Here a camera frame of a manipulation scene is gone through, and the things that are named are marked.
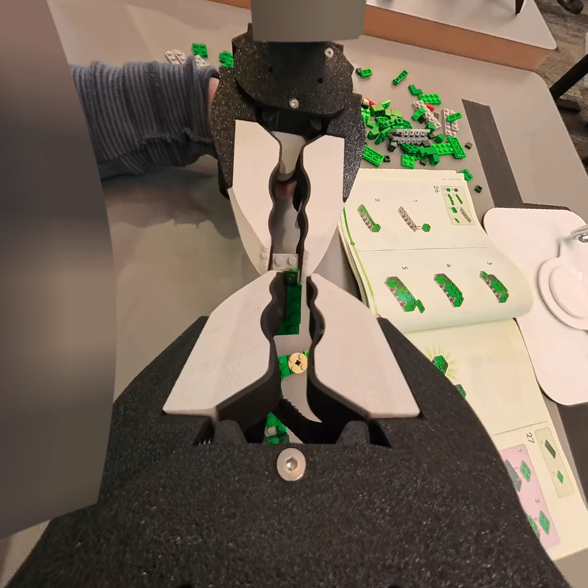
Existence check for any grey plate with green bricks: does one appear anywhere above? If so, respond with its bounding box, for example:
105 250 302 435
261 250 303 336

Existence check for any grey desk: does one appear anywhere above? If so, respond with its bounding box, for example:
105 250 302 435
46 0 588 575

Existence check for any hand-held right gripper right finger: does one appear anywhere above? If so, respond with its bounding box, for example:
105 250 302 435
305 273 421 421

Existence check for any instruction booklet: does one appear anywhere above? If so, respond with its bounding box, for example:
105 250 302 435
337 168 566 561

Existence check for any clear acrylic stand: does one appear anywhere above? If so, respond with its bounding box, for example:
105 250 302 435
558 224 588 258

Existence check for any pile of bricks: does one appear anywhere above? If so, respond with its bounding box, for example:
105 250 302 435
164 41 488 194

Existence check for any wood-edged table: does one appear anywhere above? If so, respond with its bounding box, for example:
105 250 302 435
363 0 557 72

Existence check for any curved green brick assembly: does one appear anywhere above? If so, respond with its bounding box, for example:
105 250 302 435
266 350 314 444

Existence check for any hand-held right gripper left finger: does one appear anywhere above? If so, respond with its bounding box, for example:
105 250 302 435
162 271 283 421

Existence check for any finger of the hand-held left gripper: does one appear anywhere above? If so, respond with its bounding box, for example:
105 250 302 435
227 119 283 276
294 134 347 277

